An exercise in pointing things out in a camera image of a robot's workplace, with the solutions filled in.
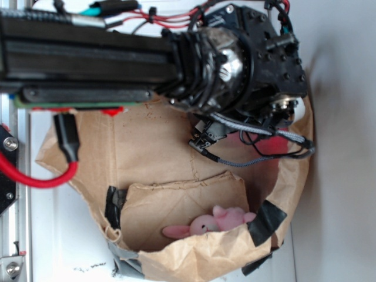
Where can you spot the silver corner bracket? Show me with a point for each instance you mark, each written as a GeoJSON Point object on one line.
{"type": "Point", "coordinates": [11, 268]}

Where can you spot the aluminium frame rail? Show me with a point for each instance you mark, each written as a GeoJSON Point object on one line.
{"type": "Point", "coordinates": [16, 221]}

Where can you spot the brown paper bag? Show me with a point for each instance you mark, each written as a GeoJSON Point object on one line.
{"type": "Point", "coordinates": [138, 174]}

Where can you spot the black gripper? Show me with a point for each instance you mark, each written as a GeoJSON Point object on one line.
{"type": "Point", "coordinates": [261, 81]}

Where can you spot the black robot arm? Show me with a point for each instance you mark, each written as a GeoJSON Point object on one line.
{"type": "Point", "coordinates": [53, 60]}

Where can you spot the black metal bracket plate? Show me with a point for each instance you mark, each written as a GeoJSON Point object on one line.
{"type": "Point", "coordinates": [9, 189]}

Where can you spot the white plastic tray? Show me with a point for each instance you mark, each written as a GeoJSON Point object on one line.
{"type": "Point", "coordinates": [67, 245]}

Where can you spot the pink plush bunny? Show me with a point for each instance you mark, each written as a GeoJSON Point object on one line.
{"type": "Point", "coordinates": [221, 220]}

